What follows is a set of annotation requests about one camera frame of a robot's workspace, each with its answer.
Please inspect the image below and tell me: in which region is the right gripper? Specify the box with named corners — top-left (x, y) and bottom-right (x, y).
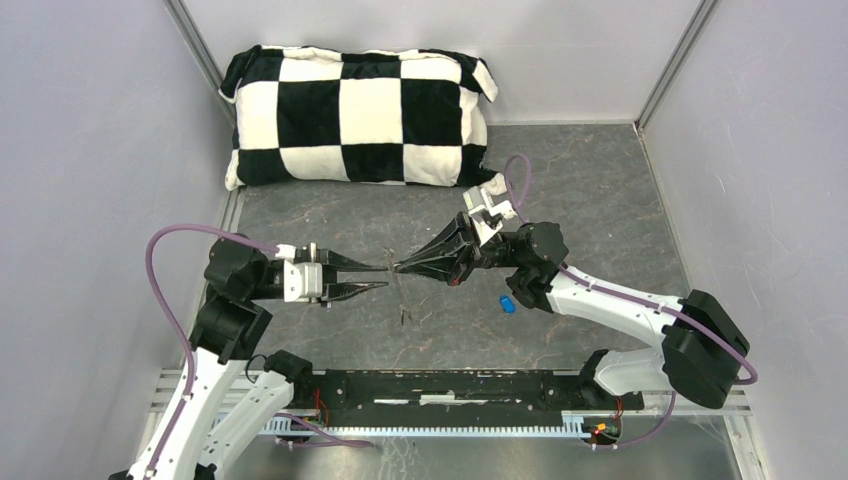
top-left (395, 211), bottom-right (522, 287)

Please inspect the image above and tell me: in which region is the blue key fob tag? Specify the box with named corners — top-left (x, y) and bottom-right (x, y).
top-left (498, 295), bottom-right (517, 314)

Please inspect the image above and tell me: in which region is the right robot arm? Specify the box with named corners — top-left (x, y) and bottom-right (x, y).
top-left (394, 213), bottom-right (757, 409)

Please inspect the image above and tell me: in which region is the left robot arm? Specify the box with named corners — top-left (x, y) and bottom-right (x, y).
top-left (114, 224), bottom-right (378, 479)

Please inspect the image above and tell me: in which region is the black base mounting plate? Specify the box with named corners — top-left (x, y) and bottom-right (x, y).
top-left (287, 370), bottom-right (645, 427)

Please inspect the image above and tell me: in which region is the black and white checkered pillow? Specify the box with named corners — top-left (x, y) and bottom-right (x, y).
top-left (218, 45), bottom-right (506, 195)

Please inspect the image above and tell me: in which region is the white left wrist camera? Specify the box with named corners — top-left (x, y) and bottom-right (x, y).
top-left (274, 244), bottom-right (311, 303)

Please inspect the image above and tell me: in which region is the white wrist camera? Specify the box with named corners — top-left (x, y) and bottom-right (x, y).
top-left (274, 244), bottom-right (311, 303)
top-left (463, 187), bottom-right (517, 246)

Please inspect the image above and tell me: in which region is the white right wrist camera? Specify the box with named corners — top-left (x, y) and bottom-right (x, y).
top-left (463, 187), bottom-right (517, 246)

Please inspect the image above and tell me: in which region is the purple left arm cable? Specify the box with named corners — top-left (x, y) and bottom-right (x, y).
top-left (142, 224), bottom-right (376, 480)

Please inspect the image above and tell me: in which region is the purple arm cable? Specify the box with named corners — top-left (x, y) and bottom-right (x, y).
top-left (142, 224), bottom-right (376, 480)
top-left (503, 153), bottom-right (760, 452)

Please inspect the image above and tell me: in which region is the aluminium frame rail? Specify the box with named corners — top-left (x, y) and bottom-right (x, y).
top-left (150, 368), bottom-right (753, 417)

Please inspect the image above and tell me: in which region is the white slotted cable duct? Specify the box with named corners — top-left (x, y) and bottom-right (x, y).
top-left (264, 413), bottom-right (624, 439)

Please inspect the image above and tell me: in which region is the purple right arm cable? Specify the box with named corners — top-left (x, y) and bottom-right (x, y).
top-left (503, 153), bottom-right (760, 452)

